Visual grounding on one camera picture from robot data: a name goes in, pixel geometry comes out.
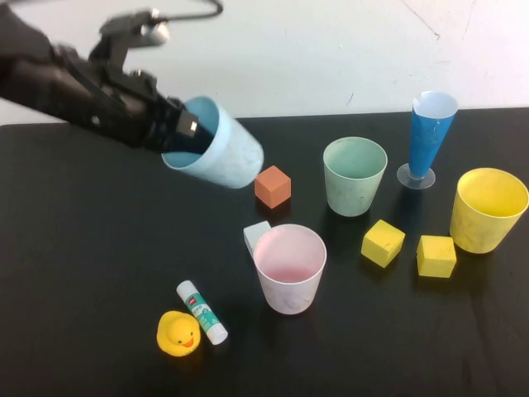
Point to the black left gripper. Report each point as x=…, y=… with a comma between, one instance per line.
x=107, y=107

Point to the light blue plastic cup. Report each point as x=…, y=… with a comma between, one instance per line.
x=235, y=157

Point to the green plastic cup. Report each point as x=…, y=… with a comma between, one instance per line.
x=351, y=198

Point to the yellow foam cube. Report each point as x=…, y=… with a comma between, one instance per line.
x=382, y=244
x=436, y=258

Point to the yellow plastic cup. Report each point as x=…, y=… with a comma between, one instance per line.
x=475, y=231

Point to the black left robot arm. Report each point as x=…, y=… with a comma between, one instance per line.
x=20, y=62

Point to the orange foam cube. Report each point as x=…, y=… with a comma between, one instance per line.
x=273, y=188

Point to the white foam cube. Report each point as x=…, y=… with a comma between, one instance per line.
x=252, y=235

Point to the white green glue stick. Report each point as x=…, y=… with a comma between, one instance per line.
x=200, y=310

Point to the pink plastic cup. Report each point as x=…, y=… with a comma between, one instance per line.
x=289, y=293

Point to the yellow rubber duck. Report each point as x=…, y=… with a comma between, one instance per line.
x=177, y=333

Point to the clear round plastic stand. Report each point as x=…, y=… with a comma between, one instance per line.
x=403, y=175

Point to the blue cone glass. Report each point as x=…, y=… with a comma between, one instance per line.
x=425, y=140

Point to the left silver black wrist camera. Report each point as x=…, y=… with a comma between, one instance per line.
x=155, y=33

